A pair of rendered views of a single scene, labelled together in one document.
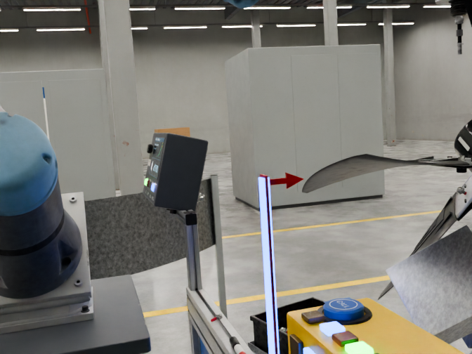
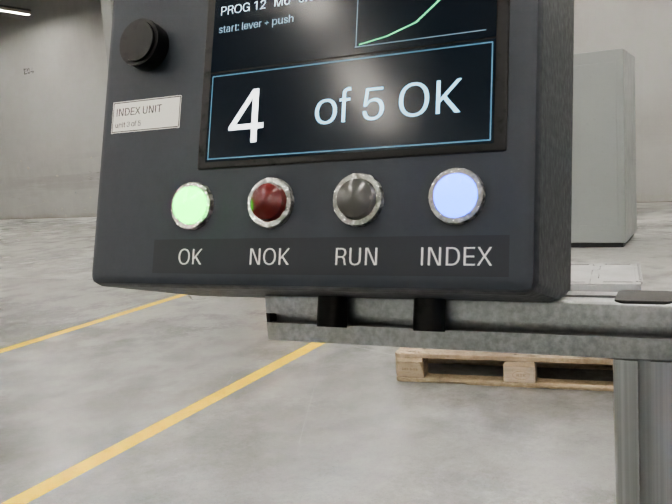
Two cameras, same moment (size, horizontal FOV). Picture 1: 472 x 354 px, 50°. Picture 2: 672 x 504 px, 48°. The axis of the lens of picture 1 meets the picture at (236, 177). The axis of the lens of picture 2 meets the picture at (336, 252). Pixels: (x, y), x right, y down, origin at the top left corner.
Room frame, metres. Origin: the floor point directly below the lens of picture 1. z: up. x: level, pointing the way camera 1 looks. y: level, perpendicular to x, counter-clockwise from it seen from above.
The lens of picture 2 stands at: (1.10, 0.51, 1.14)
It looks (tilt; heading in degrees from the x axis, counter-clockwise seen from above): 8 degrees down; 312
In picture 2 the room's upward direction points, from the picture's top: 4 degrees counter-clockwise
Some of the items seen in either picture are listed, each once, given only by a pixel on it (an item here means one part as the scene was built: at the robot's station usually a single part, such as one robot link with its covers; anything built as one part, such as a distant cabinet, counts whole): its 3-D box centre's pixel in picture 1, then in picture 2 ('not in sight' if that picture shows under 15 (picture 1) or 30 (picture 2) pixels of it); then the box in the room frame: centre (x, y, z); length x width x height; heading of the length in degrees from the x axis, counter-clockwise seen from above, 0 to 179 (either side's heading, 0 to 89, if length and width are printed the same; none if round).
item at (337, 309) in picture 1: (343, 310); not in sight; (0.49, -0.10, 1.08); 0.04 x 0.04 x 0.02
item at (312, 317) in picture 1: (312, 317); not in sight; (0.48, -0.07, 1.08); 0.02 x 0.02 x 0.01; 16
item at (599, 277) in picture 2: not in sight; (596, 304); (2.58, -3.02, 0.31); 0.60 x 0.42 x 0.33; 111
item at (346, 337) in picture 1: (345, 338); not in sight; (0.43, -0.09, 1.08); 0.02 x 0.02 x 0.01; 16
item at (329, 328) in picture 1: (332, 328); not in sight; (0.45, -0.08, 1.08); 0.02 x 0.02 x 0.01; 16
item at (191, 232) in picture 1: (192, 251); (647, 475); (1.24, 0.12, 0.96); 0.03 x 0.03 x 0.20; 16
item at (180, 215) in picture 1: (182, 212); (454, 318); (1.34, 0.15, 1.04); 0.24 x 0.03 x 0.03; 16
